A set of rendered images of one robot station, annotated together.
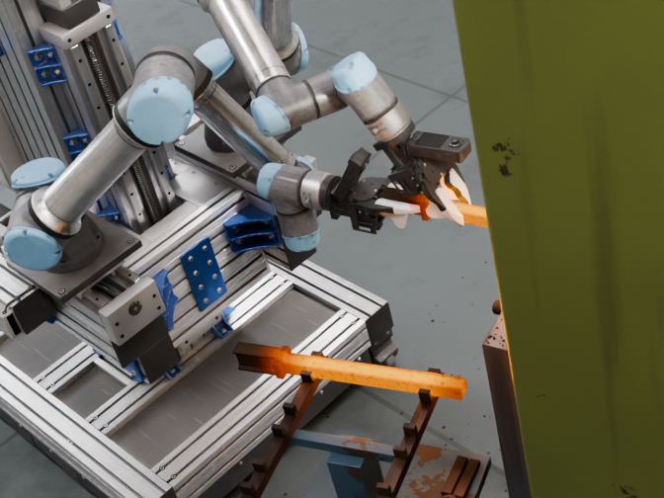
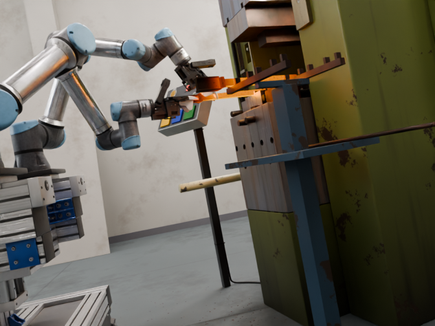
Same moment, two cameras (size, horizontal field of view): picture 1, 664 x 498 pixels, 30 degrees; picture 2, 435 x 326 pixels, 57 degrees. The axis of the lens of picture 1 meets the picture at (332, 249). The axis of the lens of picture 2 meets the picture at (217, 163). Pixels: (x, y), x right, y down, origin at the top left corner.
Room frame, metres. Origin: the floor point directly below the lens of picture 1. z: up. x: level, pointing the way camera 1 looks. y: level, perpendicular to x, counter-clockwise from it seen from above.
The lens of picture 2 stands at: (0.96, 1.29, 0.72)
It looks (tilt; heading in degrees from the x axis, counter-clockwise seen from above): 0 degrees down; 299
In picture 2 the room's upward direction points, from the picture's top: 10 degrees counter-clockwise
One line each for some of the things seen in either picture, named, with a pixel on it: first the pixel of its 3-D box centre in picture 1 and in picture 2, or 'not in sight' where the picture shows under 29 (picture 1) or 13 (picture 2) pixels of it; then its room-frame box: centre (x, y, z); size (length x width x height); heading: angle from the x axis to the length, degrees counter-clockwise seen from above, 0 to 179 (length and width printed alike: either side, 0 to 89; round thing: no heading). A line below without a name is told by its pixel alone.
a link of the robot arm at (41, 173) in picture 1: (45, 193); not in sight; (2.21, 0.55, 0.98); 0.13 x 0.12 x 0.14; 172
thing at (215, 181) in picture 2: not in sight; (219, 180); (1.98, -0.56, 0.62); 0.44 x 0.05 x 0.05; 50
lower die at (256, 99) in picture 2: not in sight; (290, 97); (1.53, -0.57, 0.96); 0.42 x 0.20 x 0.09; 50
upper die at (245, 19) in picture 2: not in sight; (276, 23); (1.53, -0.57, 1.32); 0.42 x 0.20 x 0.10; 50
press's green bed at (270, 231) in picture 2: not in sight; (326, 248); (1.48, -0.54, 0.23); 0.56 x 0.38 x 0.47; 50
